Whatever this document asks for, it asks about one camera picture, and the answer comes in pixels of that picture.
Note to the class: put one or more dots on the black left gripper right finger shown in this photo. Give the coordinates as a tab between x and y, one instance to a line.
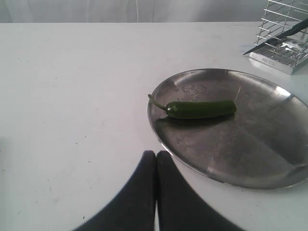
180	208

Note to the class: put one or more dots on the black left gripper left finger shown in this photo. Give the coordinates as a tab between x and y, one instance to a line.
133	208

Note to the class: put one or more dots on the green chili pepper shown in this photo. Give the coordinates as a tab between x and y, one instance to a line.
196	110

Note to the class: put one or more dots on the black knife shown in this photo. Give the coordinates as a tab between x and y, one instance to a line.
295	29

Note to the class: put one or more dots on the round steel plate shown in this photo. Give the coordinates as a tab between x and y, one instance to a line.
264	145

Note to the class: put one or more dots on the wire utensil holder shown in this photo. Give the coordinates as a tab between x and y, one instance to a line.
282	39

